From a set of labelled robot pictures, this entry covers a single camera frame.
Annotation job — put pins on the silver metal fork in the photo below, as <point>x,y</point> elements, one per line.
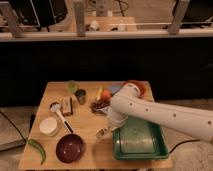
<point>101,133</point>

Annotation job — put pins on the white round lidded container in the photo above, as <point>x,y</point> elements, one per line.
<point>49,126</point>

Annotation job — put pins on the green translucent cup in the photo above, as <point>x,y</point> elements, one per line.
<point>72,86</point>

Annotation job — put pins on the blue cloth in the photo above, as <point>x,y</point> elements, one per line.
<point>113,89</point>

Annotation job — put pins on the green plastic tray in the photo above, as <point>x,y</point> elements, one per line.
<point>139,139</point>

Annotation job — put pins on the dark red grapes cluster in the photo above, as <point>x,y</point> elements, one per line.
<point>96,105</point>

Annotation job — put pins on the green chili pepper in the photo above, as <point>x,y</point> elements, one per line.
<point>35,144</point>

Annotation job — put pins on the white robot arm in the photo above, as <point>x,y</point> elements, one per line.
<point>197,123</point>

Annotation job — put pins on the orange ceramic bowl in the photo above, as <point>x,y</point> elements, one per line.
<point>139,85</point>

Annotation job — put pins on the white-headed dish brush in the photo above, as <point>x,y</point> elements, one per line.
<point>56,108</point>

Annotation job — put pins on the orange toy fruit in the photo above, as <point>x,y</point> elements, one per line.
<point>106,95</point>

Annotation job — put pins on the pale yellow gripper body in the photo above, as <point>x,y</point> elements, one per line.
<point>112,127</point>

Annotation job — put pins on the wooden block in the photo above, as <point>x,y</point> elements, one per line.
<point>67,106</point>

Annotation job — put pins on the yellow banana toy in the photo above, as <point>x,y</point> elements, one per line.
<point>99,93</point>

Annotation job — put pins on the wooden table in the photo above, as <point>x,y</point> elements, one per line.
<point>98,153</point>

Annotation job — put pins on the dark purple bowl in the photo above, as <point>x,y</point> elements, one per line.
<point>70,148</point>

